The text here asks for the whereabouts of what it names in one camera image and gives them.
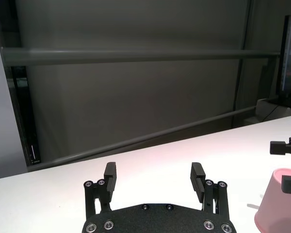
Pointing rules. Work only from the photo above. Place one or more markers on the black vertical post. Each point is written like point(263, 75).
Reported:
point(26, 111)

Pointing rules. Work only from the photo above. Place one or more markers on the dark computer monitor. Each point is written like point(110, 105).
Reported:
point(289, 55)

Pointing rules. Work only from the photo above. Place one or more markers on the grey vertical frame post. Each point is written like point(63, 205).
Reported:
point(242, 60)

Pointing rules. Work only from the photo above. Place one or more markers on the white cabinet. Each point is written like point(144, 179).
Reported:
point(266, 108)

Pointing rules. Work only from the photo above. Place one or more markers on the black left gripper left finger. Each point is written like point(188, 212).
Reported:
point(110, 179)

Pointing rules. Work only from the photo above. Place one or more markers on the pink plastic cup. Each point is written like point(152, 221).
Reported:
point(274, 208)

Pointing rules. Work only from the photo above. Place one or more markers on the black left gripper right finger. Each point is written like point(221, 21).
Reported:
point(198, 179)

